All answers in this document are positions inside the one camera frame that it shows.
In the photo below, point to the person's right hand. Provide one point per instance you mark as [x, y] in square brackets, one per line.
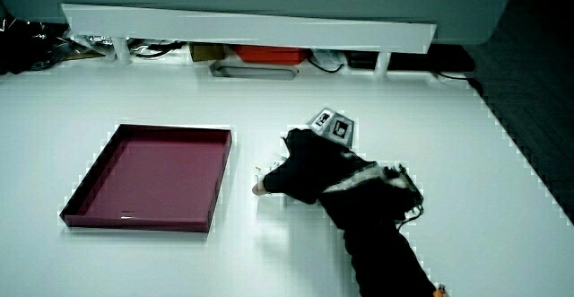
[309, 167]

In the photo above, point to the white plastic bag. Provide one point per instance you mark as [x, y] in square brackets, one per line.
[329, 57]

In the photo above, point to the orange box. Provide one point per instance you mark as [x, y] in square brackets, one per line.
[269, 54]

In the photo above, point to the white desk shelf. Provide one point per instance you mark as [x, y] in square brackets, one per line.
[251, 30]

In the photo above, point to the maroon tray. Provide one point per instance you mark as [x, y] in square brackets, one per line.
[157, 176]

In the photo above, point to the brown cardboard box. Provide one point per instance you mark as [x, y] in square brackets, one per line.
[206, 51]

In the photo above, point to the black equipment pile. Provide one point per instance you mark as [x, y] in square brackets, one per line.
[27, 46]

